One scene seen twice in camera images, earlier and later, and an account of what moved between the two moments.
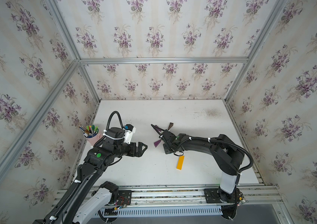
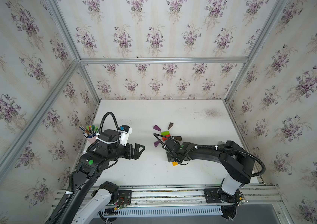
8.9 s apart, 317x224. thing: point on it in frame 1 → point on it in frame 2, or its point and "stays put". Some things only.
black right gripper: x=166 y=150 → x=169 y=159
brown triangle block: x=170 y=124 stays put
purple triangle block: x=156 y=143 stays put
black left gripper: x=139 y=152 stays put
